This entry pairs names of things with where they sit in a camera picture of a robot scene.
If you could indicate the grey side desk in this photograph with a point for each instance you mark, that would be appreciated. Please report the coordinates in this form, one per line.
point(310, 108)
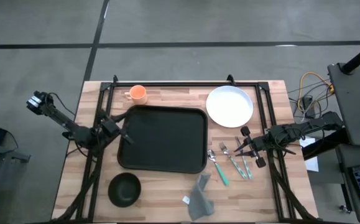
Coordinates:
point(344, 155)

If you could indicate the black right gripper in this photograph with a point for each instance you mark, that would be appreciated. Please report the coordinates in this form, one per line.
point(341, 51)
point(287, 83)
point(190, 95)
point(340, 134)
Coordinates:
point(260, 144)

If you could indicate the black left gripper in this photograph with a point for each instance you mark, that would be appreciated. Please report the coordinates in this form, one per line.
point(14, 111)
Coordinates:
point(109, 124)

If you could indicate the grey metal cart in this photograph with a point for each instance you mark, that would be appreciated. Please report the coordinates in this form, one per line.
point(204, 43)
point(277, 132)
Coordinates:
point(353, 99)

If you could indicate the white round plate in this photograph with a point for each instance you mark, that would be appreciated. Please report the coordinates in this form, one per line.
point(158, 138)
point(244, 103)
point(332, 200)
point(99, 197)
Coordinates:
point(229, 107)

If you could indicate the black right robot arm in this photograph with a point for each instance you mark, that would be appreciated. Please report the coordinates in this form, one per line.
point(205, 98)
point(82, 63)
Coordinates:
point(307, 126)

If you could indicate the black power adapter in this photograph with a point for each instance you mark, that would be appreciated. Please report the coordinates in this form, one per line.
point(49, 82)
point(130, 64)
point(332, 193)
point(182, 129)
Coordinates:
point(307, 102)

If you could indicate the black cart base bar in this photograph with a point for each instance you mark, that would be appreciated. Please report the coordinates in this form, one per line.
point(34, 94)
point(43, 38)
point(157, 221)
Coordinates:
point(325, 143)

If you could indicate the white paper sheet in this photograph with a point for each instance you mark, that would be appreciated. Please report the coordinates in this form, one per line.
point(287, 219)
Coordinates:
point(311, 163)

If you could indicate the grey cloth napkin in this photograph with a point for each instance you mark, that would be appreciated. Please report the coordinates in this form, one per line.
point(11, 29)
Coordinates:
point(200, 199)

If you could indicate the black plastic tray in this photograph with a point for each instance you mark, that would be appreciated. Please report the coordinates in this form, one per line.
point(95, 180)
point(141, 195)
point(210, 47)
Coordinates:
point(167, 140)

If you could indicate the orange cup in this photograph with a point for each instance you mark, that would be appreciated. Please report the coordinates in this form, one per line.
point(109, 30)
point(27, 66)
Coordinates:
point(137, 93)

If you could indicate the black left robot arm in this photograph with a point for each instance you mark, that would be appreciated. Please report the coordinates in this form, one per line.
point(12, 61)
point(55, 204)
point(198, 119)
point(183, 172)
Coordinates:
point(58, 116)

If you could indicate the black bowl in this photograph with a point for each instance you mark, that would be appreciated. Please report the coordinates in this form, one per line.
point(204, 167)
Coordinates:
point(124, 189)

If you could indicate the black aluminium table frame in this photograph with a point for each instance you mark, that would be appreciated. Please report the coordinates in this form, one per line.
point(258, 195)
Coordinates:
point(182, 84)

